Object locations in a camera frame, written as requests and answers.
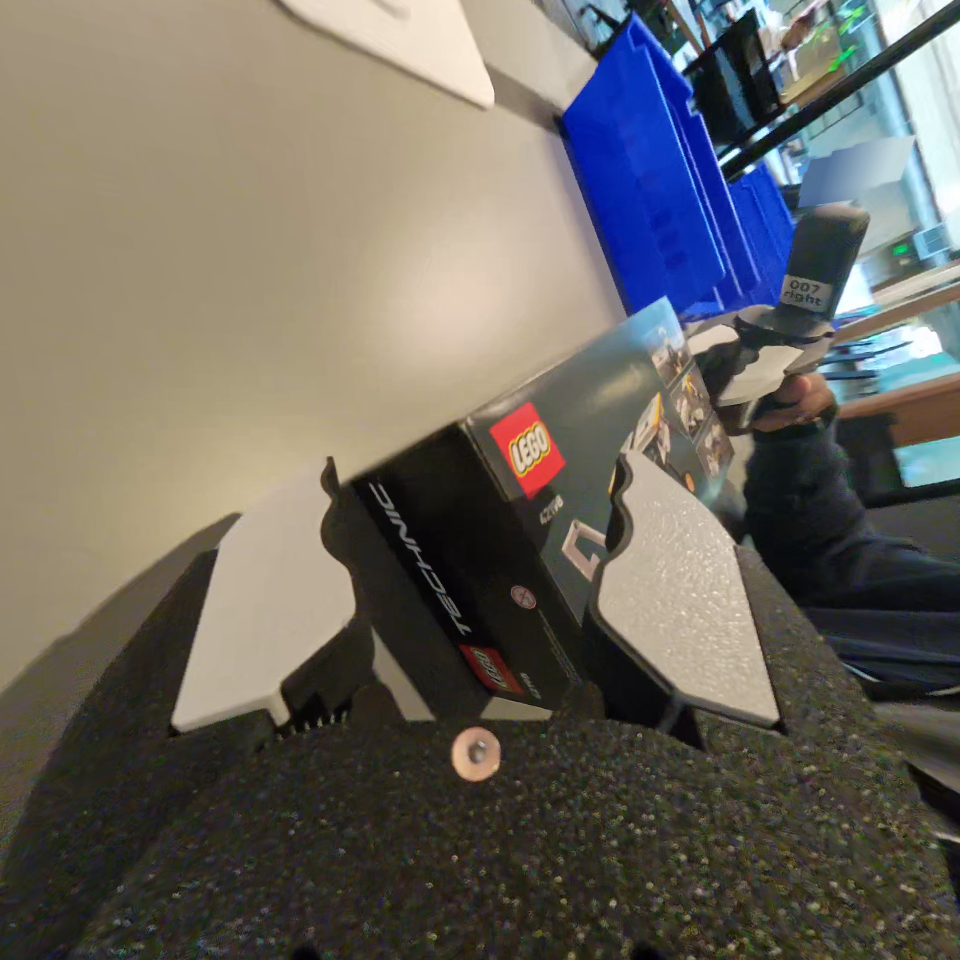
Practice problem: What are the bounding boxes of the black pole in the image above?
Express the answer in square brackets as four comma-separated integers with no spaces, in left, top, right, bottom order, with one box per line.
[716,0,960,181]

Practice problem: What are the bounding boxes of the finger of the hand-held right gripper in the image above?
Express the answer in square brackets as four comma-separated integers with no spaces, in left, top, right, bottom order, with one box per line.
[718,345,802,408]
[686,328,745,363]

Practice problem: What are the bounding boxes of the black office chair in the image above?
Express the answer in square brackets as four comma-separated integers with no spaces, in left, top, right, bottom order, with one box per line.
[682,7,789,121]

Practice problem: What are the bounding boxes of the black toy brick box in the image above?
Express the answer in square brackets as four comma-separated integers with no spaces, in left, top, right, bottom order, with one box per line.
[351,296,738,714]

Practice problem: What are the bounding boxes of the grey desk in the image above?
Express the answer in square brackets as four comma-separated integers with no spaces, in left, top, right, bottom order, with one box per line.
[0,0,680,834]

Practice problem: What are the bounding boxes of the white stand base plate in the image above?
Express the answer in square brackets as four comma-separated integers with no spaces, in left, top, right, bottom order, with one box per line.
[277,0,496,111]

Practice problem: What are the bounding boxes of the blue plastic bin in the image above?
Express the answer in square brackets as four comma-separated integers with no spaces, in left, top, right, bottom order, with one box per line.
[560,11,740,316]
[708,161,798,318]

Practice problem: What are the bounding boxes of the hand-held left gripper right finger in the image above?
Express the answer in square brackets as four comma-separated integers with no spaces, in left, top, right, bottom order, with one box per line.
[587,450,782,729]

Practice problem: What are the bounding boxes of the person's right hand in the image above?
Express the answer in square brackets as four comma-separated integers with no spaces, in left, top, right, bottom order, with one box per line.
[752,373,839,434]

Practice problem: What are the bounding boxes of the person's right forearm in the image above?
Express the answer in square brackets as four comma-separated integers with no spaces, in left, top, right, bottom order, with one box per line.
[742,420,960,601]

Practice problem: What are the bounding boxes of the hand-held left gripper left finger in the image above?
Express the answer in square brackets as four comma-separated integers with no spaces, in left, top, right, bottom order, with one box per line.
[171,457,375,735]

